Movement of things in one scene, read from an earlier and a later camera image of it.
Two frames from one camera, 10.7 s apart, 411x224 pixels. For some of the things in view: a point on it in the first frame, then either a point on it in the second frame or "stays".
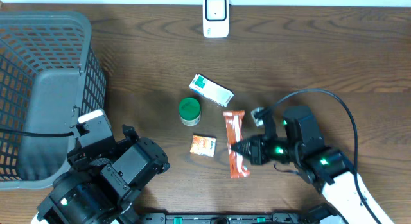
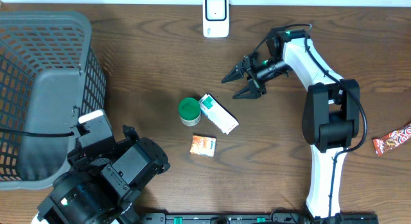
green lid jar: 189,110 stays
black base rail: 241,217 stays
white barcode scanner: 216,15 stays
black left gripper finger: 130,133 stays
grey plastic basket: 48,80 stays
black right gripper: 257,155 → 254,83
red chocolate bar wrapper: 234,121 → 383,144
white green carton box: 211,90 → 220,113
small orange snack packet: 203,146 stays
